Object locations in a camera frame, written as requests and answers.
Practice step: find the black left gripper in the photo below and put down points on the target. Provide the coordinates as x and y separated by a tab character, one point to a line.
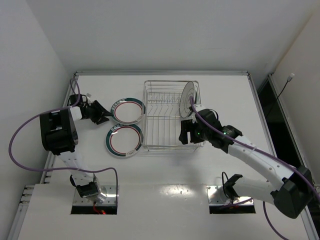
98	112

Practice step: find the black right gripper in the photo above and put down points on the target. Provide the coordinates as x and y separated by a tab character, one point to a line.
189	129

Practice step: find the green rimmed plate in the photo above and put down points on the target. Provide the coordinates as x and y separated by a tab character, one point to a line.
128	111
124	141

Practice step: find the blue floral green plate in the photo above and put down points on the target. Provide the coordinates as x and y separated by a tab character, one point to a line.
196	96

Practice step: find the white plate with grey rim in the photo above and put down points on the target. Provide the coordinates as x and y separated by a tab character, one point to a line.
184	104

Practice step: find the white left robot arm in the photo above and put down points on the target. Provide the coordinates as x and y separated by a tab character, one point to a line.
59	136

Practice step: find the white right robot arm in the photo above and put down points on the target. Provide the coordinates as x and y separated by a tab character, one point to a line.
288	188

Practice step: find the metal wire dish rack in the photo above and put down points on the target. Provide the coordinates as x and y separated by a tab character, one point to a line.
161	122

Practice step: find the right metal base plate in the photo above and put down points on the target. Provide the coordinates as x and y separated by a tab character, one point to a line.
217	198

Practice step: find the metal base plate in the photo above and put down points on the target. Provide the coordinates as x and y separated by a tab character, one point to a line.
106	199
217	198

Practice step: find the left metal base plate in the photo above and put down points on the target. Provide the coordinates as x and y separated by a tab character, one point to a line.
106	199

